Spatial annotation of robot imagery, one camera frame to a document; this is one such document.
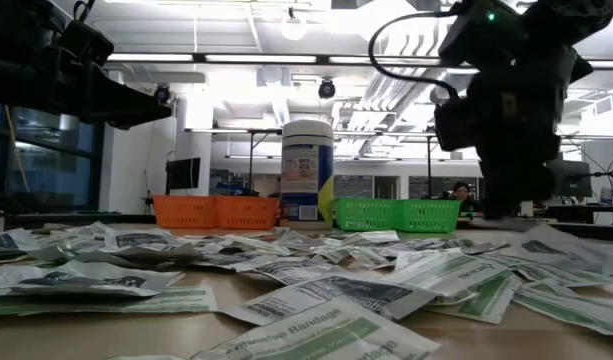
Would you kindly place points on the round white ceiling lamp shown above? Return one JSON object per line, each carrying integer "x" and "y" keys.
{"x": 293, "y": 27}

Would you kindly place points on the person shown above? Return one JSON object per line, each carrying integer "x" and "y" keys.
{"x": 462, "y": 192}

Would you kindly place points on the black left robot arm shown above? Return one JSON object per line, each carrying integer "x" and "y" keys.
{"x": 16, "y": 25}

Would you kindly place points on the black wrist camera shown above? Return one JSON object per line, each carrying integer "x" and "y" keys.
{"x": 456, "y": 125}
{"x": 88, "y": 42}

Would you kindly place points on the green plastic basket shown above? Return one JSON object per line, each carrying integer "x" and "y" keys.
{"x": 366, "y": 215}
{"x": 428, "y": 216}

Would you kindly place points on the overhead light bar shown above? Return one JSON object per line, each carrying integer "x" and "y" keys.
{"x": 261, "y": 58}

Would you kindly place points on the black wall monitor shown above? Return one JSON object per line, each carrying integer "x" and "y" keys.
{"x": 183, "y": 173}

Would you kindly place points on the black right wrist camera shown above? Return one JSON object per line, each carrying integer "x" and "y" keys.
{"x": 456, "y": 125}

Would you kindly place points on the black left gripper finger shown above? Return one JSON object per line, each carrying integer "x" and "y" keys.
{"x": 131, "y": 125}
{"x": 121, "y": 100}

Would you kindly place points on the white wipes canister blue label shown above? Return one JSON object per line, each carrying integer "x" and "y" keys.
{"x": 306, "y": 175}

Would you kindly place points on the black aluminium rig frame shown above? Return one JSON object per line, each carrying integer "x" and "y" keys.
{"x": 86, "y": 218}

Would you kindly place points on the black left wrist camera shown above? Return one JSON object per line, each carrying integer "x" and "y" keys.
{"x": 88, "y": 42}

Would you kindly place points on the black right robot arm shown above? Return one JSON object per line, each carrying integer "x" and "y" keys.
{"x": 561, "y": 20}

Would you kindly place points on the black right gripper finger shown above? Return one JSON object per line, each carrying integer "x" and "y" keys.
{"x": 531, "y": 182}
{"x": 492, "y": 190}

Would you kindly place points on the black overhead camera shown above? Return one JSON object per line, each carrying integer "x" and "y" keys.
{"x": 327, "y": 90}
{"x": 162, "y": 95}

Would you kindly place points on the dark glass window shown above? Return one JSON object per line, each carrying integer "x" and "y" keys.
{"x": 51, "y": 175}

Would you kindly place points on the black background frame stand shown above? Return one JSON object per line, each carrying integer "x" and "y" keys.
{"x": 251, "y": 160}

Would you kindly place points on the orange plastic basket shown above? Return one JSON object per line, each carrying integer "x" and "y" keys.
{"x": 246, "y": 213}
{"x": 183, "y": 212}

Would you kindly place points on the black desk monitor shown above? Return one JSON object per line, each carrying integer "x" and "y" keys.
{"x": 576, "y": 180}

